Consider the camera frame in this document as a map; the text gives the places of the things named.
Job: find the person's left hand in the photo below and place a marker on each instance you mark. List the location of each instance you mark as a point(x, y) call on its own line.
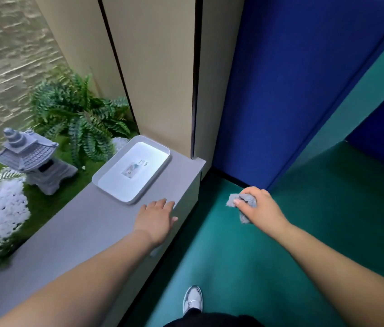
point(154, 221)

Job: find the person's right hand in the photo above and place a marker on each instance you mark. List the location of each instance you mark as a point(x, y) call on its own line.
point(265, 211)

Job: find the grey cleaning cloth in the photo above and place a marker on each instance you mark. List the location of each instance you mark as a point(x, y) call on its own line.
point(246, 200)

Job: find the white plastic tray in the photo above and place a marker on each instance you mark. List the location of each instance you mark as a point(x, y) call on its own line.
point(137, 173)

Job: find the person's left forearm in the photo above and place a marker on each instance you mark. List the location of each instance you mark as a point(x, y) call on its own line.
point(76, 289)

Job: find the person's right forearm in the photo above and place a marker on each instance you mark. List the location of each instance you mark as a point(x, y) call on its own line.
point(341, 279)

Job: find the person's white left shoe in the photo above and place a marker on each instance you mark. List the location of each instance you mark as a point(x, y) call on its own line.
point(192, 299)

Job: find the person's dark trousers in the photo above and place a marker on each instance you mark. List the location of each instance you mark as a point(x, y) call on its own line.
point(212, 320)

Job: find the grey-topped beige cabinet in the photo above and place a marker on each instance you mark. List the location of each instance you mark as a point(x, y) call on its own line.
point(93, 217)

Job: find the small white pebble pile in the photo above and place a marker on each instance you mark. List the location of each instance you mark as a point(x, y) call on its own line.
point(120, 143)

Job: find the green moss bed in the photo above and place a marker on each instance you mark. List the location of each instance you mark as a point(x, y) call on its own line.
point(49, 200)

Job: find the large dark green fern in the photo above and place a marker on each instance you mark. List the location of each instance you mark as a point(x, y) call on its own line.
point(79, 115)

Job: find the blue padded column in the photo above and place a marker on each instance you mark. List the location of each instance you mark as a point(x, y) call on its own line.
point(297, 81)

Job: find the grey stone pagoda lantern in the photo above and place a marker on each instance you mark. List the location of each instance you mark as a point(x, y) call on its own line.
point(32, 156)

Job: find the white pebble path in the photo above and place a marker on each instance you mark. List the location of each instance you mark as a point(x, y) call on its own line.
point(4, 207)

